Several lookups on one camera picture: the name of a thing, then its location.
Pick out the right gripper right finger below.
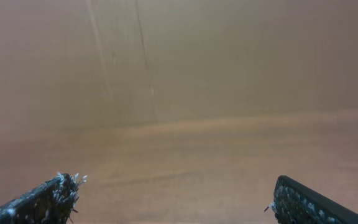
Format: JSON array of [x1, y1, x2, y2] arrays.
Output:
[[266, 175, 358, 224]]

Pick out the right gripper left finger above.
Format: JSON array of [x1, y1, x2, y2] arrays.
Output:
[[0, 172, 87, 224]]

